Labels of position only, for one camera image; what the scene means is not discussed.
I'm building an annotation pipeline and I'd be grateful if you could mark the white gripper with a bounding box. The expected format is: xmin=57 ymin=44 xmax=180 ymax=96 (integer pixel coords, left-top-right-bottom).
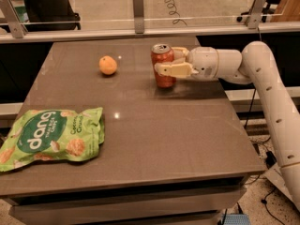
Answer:
xmin=155 ymin=47 xmax=218 ymax=81

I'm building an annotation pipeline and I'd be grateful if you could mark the red coke can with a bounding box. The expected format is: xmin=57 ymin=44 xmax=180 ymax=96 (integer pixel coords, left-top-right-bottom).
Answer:
xmin=151 ymin=43 xmax=176 ymax=88

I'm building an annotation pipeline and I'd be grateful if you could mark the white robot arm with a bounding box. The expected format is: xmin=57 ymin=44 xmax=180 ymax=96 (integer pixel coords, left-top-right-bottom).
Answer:
xmin=151 ymin=41 xmax=300 ymax=210

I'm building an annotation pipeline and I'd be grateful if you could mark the orange fruit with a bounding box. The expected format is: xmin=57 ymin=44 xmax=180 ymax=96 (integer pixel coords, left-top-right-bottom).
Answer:
xmin=99 ymin=55 xmax=117 ymax=75

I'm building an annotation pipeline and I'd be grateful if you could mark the black power adapter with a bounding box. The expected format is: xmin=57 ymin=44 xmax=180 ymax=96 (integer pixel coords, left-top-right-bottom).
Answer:
xmin=265 ymin=151 xmax=277 ymax=169

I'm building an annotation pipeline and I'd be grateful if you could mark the grey table drawer cabinet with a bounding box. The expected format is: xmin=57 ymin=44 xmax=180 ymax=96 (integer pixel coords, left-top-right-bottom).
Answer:
xmin=0 ymin=175 xmax=251 ymax=225

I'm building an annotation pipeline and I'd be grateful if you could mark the black office chair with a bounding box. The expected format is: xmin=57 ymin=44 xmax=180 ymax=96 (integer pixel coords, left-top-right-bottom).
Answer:
xmin=23 ymin=0 xmax=81 ymax=32

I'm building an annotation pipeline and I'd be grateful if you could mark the glass barrier panel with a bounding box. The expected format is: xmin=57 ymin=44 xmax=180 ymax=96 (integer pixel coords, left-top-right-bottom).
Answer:
xmin=10 ymin=0 xmax=299 ymax=36

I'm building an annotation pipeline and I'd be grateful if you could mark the green dang chips bag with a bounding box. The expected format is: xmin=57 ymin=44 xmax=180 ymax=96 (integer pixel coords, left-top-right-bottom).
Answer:
xmin=0 ymin=107 xmax=104 ymax=173

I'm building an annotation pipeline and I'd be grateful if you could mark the blue floor box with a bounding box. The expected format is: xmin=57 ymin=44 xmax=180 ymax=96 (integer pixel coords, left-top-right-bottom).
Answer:
xmin=221 ymin=214 xmax=251 ymax=225

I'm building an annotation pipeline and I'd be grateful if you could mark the black coiled cable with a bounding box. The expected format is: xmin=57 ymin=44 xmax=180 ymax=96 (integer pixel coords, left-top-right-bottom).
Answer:
xmin=157 ymin=0 xmax=188 ymax=27

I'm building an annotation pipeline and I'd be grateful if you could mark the middle metal rail bracket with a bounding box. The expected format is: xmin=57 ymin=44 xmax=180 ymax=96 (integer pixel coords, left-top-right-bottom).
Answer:
xmin=132 ymin=0 xmax=144 ymax=34

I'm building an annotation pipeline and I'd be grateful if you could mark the black floor cable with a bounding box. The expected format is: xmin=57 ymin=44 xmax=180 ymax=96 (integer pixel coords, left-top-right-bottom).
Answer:
xmin=261 ymin=187 xmax=287 ymax=225

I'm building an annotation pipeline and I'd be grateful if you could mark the left metal rail bracket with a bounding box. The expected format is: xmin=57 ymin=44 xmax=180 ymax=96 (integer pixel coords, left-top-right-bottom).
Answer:
xmin=0 ymin=0 xmax=27 ymax=38

